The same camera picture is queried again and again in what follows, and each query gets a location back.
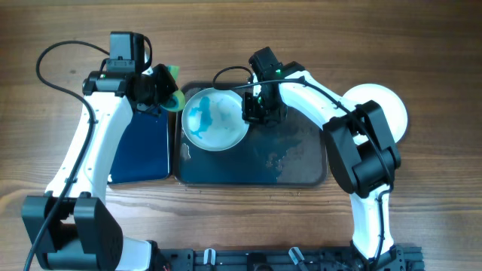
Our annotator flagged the white plate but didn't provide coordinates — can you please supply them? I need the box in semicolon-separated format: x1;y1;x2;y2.
343;84;408;143
182;88;249;151

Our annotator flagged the green yellow sponge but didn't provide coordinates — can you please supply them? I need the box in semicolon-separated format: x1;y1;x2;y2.
161;65;186;112

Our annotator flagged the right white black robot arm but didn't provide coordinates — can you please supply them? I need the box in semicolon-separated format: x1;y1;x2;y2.
242;47;401;263

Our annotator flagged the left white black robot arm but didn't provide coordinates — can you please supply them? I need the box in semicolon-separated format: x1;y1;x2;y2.
21;32;185;270

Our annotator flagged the large dark serving tray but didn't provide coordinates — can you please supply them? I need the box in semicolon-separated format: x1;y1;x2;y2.
172;81;328;188

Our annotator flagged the small black water tray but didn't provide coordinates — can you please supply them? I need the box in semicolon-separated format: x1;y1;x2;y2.
108;108;171;184

